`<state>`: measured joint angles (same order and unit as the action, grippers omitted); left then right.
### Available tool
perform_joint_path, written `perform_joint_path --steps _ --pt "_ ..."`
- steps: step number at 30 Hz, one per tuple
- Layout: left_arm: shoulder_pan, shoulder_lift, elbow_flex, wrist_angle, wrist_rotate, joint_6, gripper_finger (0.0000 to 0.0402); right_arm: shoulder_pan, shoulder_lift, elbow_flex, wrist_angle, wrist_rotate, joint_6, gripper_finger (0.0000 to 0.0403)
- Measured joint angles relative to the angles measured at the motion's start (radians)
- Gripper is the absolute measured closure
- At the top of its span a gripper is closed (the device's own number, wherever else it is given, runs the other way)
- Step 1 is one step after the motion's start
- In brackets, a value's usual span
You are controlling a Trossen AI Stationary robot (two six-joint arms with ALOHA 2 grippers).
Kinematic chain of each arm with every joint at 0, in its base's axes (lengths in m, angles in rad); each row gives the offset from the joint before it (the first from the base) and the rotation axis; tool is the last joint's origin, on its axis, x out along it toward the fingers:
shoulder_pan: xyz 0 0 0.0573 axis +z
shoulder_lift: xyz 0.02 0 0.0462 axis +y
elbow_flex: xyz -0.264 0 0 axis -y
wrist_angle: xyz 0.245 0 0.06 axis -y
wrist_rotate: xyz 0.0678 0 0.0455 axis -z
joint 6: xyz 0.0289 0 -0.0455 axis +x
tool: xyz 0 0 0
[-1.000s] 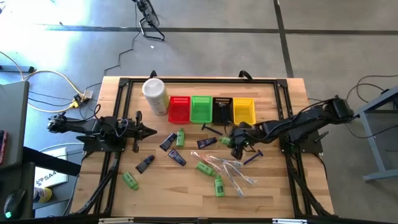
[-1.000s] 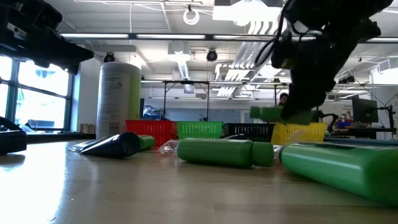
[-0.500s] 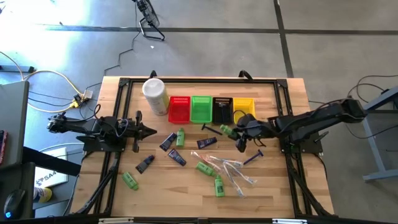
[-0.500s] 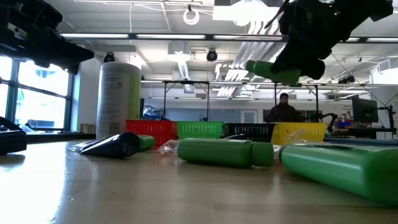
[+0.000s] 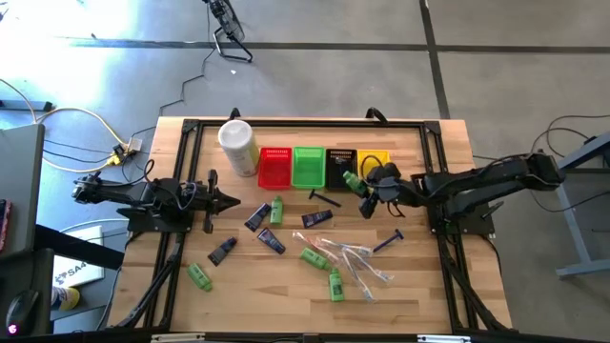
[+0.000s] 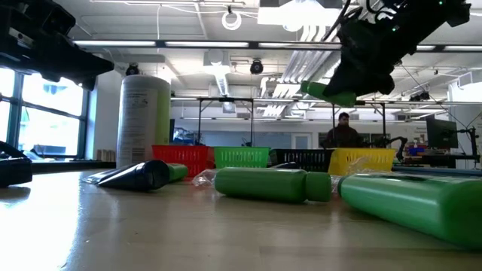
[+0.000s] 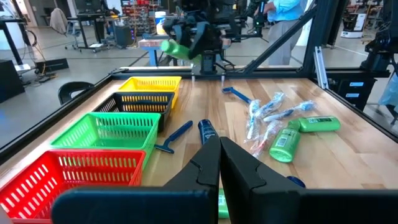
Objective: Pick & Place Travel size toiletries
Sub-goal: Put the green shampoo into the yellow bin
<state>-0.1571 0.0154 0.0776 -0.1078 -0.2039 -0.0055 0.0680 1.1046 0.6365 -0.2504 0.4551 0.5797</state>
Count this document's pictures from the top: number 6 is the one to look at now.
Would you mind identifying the red plastic basket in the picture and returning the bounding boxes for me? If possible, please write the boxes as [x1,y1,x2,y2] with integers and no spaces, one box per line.
[151,145,216,178]

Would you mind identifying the black aluminium table frame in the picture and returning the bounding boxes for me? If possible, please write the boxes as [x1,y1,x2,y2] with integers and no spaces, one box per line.
[0,141,482,178]

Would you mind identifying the white green wipes canister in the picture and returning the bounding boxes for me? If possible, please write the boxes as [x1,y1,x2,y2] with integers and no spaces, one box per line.
[115,74,172,169]

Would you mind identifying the small wooden blocks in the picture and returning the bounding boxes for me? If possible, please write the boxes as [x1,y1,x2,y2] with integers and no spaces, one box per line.
[96,149,117,163]

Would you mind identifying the green plastic basket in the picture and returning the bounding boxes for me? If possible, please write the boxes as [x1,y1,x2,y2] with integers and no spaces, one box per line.
[213,146,271,169]

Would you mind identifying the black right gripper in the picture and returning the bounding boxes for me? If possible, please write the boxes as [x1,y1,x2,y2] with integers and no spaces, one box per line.
[322,18,406,97]

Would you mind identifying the black plastic basket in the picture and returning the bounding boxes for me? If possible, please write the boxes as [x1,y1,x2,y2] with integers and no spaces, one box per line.
[269,148,334,173]

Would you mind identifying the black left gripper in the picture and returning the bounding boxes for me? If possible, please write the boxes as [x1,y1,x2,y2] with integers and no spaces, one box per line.
[0,0,115,91]

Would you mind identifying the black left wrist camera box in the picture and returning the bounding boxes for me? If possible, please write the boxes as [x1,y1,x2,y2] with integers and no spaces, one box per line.
[35,1,77,38]

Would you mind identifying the person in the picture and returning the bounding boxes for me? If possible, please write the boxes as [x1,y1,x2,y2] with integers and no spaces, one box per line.
[324,111,364,149]

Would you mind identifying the black background desk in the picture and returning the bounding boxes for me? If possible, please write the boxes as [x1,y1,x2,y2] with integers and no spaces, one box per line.
[395,153,481,166]

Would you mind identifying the white cable coil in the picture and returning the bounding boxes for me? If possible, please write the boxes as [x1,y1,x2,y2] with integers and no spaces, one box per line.
[221,10,243,32]

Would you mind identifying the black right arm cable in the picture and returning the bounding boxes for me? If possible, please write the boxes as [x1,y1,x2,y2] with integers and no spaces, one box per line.
[322,0,353,42]

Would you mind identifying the black background frame stand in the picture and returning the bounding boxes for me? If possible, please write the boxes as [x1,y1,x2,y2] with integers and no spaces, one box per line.
[331,99,387,148]
[197,96,255,147]

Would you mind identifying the long ceiling light bar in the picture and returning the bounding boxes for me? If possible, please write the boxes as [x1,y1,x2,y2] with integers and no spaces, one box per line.
[73,39,482,52]

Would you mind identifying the black computer monitor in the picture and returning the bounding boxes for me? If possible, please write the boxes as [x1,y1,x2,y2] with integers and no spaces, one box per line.
[426,117,459,150]

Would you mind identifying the yellow plastic basket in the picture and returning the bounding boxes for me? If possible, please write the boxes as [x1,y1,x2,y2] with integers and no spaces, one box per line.
[328,147,397,177]

